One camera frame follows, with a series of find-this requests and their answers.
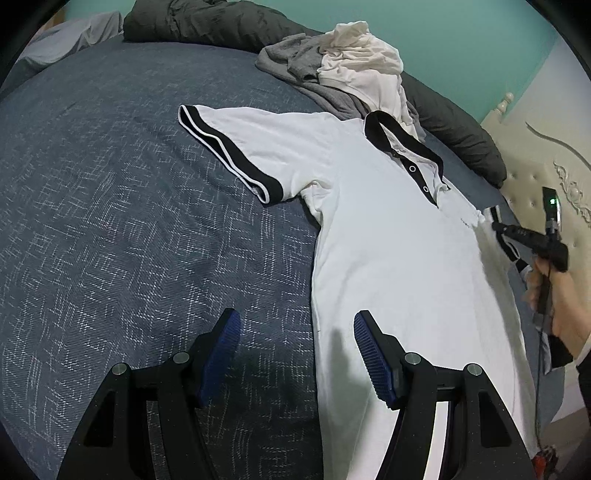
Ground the light grey pillow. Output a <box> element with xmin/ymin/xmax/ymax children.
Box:
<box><xmin>14</xmin><ymin>11</ymin><xmax>125</xmax><ymax>84</ymax></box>

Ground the blue patterned bed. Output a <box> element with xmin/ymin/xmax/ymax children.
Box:
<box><xmin>0</xmin><ymin>34</ymin><xmax>555</xmax><ymax>480</ymax></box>

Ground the crumpled white garment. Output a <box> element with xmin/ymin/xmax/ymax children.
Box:
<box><xmin>318</xmin><ymin>22</ymin><xmax>419</xmax><ymax>139</ymax></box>

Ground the crumpled grey garment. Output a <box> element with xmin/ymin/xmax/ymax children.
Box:
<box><xmin>256</xmin><ymin>32</ymin><xmax>421</xmax><ymax>139</ymax></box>

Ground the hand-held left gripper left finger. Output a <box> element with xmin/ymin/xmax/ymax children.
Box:
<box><xmin>55</xmin><ymin>308</ymin><xmax>242</xmax><ymax>480</ymax></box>

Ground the cream tufted headboard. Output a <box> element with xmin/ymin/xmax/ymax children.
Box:
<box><xmin>480</xmin><ymin>92</ymin><xmax>591</xmax><ymax>425</ymax></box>

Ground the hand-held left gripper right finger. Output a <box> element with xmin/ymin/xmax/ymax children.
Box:
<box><xmin>353</xmin><ymin>310</ymin><xmax>532</xmax><ymax>480</ymax></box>

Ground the person's right hand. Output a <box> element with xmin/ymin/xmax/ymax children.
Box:
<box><xmin>526</xmin><ymin>265</ymin><xmax>591</xmax><ymax>358</ymax></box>

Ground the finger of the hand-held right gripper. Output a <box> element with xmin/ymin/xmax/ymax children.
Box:
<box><xmin>492</xmin><ymin>222</ymin><xmax>525</xmax><ymax>244</ymax></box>

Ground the person's right forearm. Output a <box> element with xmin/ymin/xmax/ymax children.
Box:
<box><xmin>573</xmin><ymin>337</ymin><xmax>591</xmax><ymax>416</ymax></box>

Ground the folded black and white shirt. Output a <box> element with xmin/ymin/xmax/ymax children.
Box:
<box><xmin>501</xmin><ymin>235</ymin><xmax>575</xmax><ymax>370</ymax></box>

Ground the red object on floor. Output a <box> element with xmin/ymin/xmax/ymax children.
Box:
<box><xmin>533</xmin><ymin>445</ymin><xmax>559</xmax><ymax>480</ymax></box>

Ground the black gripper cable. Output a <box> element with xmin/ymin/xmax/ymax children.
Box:
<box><xmin>533</xmin><ymin>323</ymin><xmax>548</xmax><ymax>446</ymax></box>

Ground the white polo shirt black collar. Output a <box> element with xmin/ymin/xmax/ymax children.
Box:
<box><xmin>178</xmin><ymin>105</ymin><xmax>539</xmax><ymax>480</ymax></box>

